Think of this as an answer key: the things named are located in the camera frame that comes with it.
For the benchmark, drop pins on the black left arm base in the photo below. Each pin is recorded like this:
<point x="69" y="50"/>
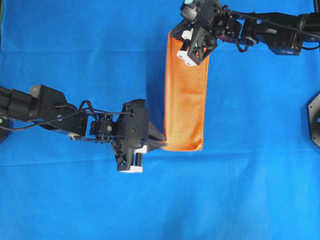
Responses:
<point x="6" y="123"/>

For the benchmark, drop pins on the blue table cloth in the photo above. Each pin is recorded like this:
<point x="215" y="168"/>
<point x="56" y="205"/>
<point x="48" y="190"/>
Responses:
<point x="256" y="178"/>

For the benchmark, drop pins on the orange towel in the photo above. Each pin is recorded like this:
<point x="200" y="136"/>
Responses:
<point x="185" y="92"/>

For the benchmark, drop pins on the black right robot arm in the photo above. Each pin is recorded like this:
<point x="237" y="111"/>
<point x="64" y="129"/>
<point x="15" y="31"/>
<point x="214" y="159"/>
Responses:
<point x="284" y="34"/>

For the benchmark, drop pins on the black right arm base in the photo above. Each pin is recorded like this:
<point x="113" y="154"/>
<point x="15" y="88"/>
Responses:
<point x="313" y="109"/>

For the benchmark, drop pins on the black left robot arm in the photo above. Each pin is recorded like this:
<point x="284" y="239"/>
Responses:
<point x="49" y="109"/>

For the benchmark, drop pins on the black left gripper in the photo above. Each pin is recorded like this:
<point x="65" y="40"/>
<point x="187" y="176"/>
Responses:
<point x="132" y="129"/>

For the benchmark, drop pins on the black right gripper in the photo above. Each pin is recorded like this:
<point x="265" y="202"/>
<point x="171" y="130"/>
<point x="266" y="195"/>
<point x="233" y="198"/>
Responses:
<point x="195" y="30"/>

